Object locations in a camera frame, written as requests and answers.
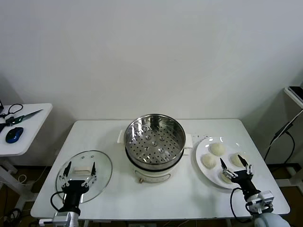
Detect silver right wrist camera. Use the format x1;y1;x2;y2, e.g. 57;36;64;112
258;190;275;204

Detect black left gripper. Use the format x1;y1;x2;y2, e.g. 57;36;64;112
59;161;98;209

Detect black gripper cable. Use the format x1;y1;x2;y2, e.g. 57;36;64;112
231;188;255;224
50;191;69;212

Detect perforated stainless steel steamer basket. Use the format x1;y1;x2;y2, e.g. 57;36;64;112
117;113;194;167

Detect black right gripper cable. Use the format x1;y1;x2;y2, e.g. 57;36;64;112
231;188;255;224

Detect white shelf stand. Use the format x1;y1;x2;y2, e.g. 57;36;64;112
276;86;303;187

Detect round white plate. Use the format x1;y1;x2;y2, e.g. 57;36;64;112
195;136;255;189

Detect black floor cables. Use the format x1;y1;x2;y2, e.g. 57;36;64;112
0;208;23;227

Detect white side table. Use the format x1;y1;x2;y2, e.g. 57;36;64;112
0;103;53;212

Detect white electric cooking pot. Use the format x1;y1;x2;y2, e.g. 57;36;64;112
125;148;190;184

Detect white floor cable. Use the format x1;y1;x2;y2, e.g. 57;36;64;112
18;165;48;186

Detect flat black device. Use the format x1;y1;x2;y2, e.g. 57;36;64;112
288;86;303;102

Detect white steamed baozi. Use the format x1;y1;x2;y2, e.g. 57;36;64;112
228;152;248;167
210;142;226;157
201;154;216;170
220;171;234;184

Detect blue black computer mouse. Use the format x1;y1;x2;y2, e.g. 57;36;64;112
5;127;24;144

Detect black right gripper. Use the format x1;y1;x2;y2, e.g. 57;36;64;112
219;155;261;197

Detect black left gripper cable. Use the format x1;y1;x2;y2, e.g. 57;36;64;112
50;191;69;212

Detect black looped cable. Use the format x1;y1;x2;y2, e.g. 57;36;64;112
0;103;24;119

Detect green handled long blade tool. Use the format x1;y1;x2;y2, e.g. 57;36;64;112
6;109;44;126

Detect round glass pot lid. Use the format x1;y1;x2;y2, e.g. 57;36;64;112
55;150;113;210

